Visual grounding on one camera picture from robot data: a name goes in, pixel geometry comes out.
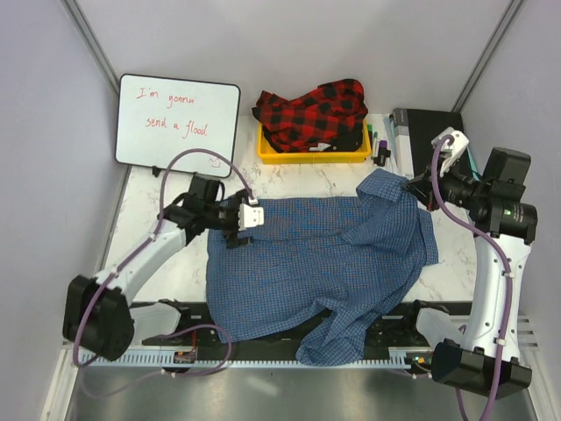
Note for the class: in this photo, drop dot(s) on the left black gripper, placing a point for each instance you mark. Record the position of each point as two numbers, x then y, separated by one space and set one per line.
232 239

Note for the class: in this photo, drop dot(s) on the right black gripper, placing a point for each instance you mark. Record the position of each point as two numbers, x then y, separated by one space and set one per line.
422 187

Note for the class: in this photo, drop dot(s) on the blue checkered long sleeve shirt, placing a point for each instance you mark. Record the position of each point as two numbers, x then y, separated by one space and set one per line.
356 256

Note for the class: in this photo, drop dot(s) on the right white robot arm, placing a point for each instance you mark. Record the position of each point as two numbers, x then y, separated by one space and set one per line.
484 358

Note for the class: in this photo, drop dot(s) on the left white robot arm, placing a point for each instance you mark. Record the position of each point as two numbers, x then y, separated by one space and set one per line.
100 315

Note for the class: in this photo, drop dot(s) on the black notebook stack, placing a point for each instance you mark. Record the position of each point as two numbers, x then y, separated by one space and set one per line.
424 126

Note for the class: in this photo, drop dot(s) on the purple cap marker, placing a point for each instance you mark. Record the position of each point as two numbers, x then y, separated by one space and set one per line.
383 154

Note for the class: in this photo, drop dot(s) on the yellow plastic bin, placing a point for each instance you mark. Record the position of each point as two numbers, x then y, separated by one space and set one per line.
270 157

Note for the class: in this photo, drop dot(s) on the red black plaid shirt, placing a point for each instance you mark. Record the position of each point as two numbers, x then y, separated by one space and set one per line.
327 119

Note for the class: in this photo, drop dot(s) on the white dry-erase board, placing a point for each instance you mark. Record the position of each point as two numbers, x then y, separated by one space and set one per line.
158 118

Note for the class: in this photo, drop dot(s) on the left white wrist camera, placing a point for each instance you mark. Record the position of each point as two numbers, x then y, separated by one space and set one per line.
250 215

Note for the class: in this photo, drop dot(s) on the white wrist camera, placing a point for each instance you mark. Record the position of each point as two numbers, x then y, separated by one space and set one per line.
449 145
250 215

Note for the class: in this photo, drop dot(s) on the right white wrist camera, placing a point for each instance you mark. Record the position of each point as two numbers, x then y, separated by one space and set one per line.
449 145

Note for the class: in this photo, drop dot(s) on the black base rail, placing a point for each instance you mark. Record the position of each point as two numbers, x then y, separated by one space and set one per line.
393 330

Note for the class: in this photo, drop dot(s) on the white slotted cable duct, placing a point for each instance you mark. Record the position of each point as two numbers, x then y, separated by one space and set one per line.
184 357

